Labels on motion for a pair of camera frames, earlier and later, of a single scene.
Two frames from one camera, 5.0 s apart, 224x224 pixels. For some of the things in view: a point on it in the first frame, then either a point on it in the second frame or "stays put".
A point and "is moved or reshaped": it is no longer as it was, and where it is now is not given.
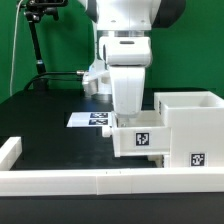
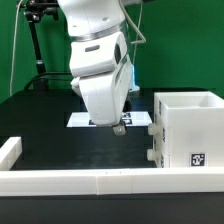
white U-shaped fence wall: (100, 182) stays put
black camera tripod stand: (35, 9) stays put
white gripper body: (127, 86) to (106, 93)
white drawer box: (140, 135) is moved or reshaped
